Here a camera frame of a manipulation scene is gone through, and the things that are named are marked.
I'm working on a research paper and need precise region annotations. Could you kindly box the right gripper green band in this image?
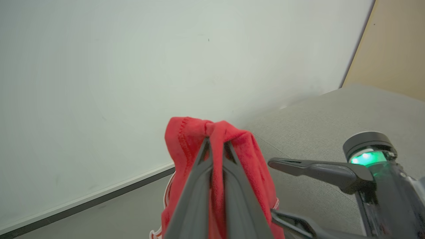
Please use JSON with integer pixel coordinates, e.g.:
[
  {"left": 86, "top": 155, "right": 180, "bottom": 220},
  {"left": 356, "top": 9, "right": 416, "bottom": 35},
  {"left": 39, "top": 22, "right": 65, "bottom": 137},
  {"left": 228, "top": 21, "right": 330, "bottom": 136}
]
[{"left": 268, "top": 131, "right": 425, "bottom": 239}]

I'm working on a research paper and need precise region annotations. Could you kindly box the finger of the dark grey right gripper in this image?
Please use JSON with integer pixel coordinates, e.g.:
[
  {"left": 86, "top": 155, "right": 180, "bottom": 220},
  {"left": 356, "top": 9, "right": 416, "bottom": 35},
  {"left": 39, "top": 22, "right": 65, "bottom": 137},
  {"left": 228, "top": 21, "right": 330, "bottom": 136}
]
[{"left": 270, "top": 209, "right": 369, "bottom": 239}]

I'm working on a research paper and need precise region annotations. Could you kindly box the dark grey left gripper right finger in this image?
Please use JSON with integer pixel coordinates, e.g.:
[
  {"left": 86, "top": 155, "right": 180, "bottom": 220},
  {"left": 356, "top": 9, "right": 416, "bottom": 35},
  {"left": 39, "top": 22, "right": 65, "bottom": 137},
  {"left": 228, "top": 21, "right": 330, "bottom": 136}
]
[{"left": 222, "top": 141, "right": 275, "bottom": 239}]

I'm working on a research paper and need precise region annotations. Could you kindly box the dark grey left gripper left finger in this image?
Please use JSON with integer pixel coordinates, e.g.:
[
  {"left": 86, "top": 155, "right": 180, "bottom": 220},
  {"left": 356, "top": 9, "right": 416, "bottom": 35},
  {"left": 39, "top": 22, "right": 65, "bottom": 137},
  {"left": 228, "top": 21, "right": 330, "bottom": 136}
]
[{"left": 164, "top": 137, "right": 213, "bottom": 239}]

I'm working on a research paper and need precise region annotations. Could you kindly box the red garment with white trim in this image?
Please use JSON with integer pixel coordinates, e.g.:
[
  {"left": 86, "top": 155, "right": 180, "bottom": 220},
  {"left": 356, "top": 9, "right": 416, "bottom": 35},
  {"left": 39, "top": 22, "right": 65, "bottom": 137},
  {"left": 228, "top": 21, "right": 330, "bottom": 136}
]
[{"left": 149, "top": 117, "right": 285, "bottom": 239}]

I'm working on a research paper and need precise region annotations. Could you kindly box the light grey fabric sofa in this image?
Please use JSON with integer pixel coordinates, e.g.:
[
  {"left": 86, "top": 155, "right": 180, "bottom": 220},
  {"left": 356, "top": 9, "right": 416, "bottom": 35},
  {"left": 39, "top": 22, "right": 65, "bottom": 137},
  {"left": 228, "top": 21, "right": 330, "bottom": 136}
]
[{"left": 244, "top": 84, "right": 425, "bottom": 239}]

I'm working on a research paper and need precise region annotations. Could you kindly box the white and dark baseboard strip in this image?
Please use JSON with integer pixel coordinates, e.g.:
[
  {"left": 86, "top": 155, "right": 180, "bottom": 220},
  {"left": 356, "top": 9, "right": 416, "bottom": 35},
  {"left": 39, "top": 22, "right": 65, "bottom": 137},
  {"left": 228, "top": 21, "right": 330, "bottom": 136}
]
[{"left": 0, "top": 162, "right": 176, "bottom": 239}]

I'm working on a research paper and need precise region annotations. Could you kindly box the beige wooden panel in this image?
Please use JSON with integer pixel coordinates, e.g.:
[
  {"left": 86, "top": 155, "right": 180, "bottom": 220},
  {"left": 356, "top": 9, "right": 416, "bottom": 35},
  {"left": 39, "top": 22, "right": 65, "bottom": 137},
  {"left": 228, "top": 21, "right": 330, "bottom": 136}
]
[{"left": 341, "top": 0, "right": 425, "bottom": 102}]

